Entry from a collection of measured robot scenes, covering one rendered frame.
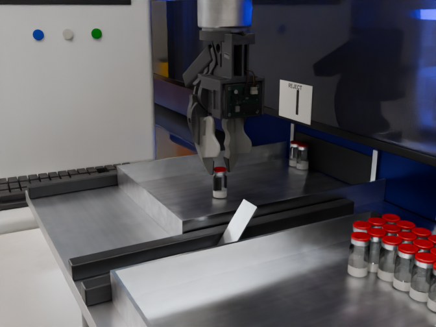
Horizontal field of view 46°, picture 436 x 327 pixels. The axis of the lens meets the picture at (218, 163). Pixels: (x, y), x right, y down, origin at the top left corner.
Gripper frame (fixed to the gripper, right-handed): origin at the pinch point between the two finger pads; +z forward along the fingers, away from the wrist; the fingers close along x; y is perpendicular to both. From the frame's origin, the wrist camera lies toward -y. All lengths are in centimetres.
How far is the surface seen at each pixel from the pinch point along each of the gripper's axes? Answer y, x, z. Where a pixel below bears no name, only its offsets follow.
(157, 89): -79, 22, 1
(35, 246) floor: -187, -5, 93
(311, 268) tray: 25.8, -1.8, 5.2
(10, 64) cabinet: -48, -23, -12
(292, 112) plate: 0.3, 13.6, -6.7
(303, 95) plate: 3.0, 13.6, -10.0
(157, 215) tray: 5.5, -12.3, 4.2
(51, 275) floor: -153, -4, 93
